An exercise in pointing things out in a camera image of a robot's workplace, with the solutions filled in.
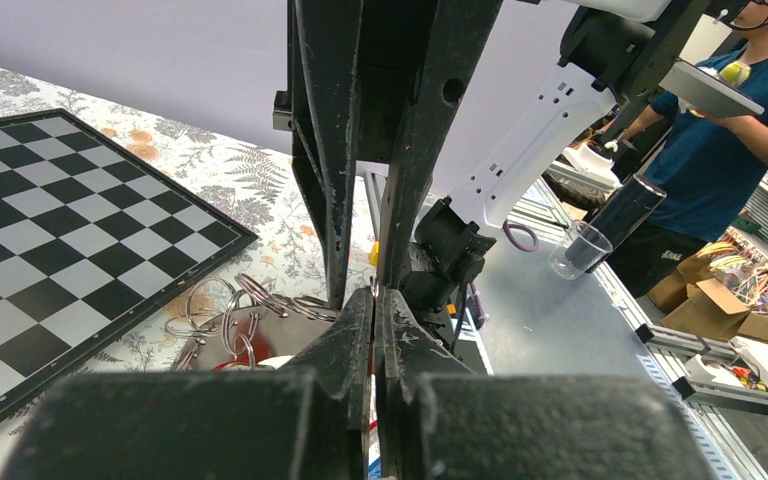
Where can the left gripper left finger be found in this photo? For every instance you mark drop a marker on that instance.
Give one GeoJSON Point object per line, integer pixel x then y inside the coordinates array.
{"type": "Point", "coordinates": [308, 419]}

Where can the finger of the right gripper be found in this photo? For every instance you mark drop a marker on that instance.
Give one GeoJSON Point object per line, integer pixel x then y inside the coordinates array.
{"type": "Point", "coordinates": [324, 51]}
{"type": "Point", "coordinates": [456, 39]}

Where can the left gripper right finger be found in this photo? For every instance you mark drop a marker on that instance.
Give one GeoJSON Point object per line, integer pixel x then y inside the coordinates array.
{"type": "Point", "coordinates": [437, 419]}

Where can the red key tag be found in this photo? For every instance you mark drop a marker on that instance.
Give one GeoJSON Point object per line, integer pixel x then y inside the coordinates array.
{"type": "Point", "coordinates": [254, 353]}

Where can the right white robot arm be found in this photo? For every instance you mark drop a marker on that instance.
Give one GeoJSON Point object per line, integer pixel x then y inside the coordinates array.
{"type": "Point", "coordinates": [382, 81]}

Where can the clear plastic cup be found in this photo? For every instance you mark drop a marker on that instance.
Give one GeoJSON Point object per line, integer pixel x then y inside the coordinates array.
{"type": "Point", "coordinates": [579, 250]}

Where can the grey tablet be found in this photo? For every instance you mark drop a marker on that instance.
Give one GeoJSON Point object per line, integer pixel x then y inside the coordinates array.
{"type": "Point", "coordinates": [707, 93]}

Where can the person in blue shirt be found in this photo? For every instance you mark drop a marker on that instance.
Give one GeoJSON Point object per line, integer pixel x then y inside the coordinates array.
{"type": "Point", "coordinates": [709, 167]}

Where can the black white chessboard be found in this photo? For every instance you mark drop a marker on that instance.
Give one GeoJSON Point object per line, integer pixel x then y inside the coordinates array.
{"type": "Point", "coordinates": [92, 241]}

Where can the cardboard box with wires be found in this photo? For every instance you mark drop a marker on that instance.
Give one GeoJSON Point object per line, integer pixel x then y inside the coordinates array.
{"type": "Point", "coordinates": [717, 293]}

